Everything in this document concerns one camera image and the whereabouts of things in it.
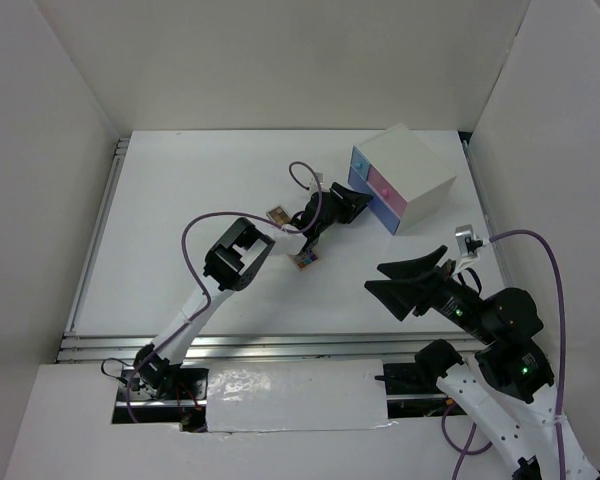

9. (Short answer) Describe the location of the colourful glitter eyeshadow palette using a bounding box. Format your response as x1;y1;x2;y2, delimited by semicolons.
289;250;319;271

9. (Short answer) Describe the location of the white drawer cabinet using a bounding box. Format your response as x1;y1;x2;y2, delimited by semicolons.
353;124;456;235

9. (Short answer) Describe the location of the light blue drawer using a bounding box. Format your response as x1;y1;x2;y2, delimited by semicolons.
350;146;370;181

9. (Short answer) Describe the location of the white front cover board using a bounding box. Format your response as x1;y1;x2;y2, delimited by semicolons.
206;359;390;433

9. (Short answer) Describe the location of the pink drawer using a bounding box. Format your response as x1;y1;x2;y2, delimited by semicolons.
367;166;407;218

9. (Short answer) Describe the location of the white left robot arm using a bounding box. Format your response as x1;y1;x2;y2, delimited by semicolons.
133;182;373;399

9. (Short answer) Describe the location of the aluminium frame rail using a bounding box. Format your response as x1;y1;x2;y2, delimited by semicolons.
57;130;487;363

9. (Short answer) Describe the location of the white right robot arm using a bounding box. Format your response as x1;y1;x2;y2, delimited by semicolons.
365;246;600;479

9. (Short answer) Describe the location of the purple-blue drawer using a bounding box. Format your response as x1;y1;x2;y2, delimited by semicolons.
348;167;400;235

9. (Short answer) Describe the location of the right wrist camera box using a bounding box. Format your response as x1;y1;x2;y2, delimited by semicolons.
455;225;483;269

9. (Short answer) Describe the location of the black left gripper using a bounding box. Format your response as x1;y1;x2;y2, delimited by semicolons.
316;182;371;234

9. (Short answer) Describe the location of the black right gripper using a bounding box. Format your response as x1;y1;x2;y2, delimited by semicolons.
362;241;496;341

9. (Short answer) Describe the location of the long brown eyeshadow palette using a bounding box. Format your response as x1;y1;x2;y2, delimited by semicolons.
266;205;291;226

